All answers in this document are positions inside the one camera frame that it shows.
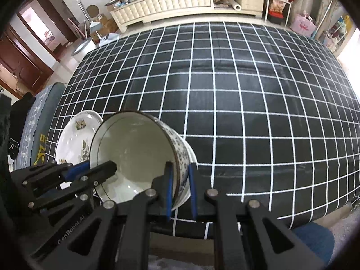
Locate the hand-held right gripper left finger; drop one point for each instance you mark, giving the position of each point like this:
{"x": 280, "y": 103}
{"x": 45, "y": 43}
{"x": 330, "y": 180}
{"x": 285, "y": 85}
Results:
{"x": 168, "y": 194}

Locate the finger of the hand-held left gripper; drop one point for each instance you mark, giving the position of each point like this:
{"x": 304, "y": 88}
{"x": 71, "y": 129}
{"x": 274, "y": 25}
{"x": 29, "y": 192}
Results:
{"x": 102, "y": 171}
{"x": 76, "y": 171}

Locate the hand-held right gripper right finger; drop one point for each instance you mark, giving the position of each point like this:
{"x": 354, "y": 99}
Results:
{"x": 192, "y": 197}

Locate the white plate with brown flowers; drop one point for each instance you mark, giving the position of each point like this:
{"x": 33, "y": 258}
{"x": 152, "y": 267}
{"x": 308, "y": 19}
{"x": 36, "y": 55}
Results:
{"x": 73, "y": 137}

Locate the small blue patterned bowl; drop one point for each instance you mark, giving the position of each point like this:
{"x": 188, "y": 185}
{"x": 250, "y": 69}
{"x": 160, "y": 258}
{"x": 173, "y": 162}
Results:
{"x": 132, "y": 146}

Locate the blue patterned sofa cover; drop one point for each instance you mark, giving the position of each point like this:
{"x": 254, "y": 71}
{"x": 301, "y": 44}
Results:
{"x": 42, "y": 109}

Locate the black cloth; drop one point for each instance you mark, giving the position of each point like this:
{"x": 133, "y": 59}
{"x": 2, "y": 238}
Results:
{"x": 17, "y": 118}

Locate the black white checked tablecloth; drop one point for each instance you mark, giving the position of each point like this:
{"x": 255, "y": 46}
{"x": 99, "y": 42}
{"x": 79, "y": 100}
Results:
{"x": 225, "y": 104}

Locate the grey round stool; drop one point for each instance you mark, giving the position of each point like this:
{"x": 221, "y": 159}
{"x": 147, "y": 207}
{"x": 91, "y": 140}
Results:
{"x": 83, "y": 47}

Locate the brown wooden door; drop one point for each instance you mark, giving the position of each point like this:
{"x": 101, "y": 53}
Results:
{"x": 19, "y": 59}

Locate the blue cloth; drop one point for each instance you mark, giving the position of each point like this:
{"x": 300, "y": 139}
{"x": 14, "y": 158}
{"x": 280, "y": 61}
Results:
{"x": 315, "y": 242}

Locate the cardboard box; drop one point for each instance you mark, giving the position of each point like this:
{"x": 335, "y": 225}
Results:
{"x": 108, "y": 25}

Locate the cream tufted cabinet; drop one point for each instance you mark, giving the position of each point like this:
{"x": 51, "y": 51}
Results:
{"x": 174, "y": 2}

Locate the white paper roll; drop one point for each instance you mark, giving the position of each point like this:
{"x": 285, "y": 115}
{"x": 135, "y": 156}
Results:
{"x": 234, "y": 4}

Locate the pink bag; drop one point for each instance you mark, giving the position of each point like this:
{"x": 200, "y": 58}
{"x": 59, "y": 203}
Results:
{"x": 303, "y": 25}

